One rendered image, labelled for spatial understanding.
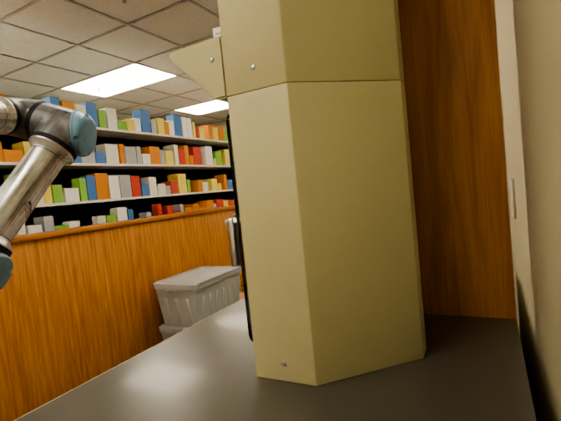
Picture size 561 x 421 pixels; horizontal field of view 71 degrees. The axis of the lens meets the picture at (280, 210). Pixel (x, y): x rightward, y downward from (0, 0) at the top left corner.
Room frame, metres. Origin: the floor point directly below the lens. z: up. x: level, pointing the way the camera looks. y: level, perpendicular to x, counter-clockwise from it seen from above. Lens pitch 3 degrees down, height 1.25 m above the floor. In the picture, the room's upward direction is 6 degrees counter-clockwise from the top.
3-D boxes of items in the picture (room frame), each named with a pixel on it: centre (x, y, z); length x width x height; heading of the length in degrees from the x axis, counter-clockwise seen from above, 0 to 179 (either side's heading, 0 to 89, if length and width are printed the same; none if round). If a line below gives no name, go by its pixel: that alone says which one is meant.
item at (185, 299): (3.04, 0.68, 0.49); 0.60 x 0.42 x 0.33; 152
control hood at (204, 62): (0.81, 0.04, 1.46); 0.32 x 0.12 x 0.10; 152
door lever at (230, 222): (0.71, 0.08, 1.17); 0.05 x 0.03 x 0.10; 61
